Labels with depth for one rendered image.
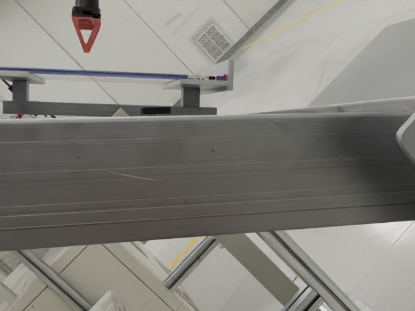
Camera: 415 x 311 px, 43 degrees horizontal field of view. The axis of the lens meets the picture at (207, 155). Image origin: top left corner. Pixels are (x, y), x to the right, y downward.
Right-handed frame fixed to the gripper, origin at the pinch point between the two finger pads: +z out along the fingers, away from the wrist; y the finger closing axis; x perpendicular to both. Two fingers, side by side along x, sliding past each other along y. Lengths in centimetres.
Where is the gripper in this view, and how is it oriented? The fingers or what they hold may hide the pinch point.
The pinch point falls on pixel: (86, 47)
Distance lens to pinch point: 138.2
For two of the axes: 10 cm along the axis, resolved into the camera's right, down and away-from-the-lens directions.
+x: 9.8, 0.2, 2.0
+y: 2.0, 1.1, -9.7
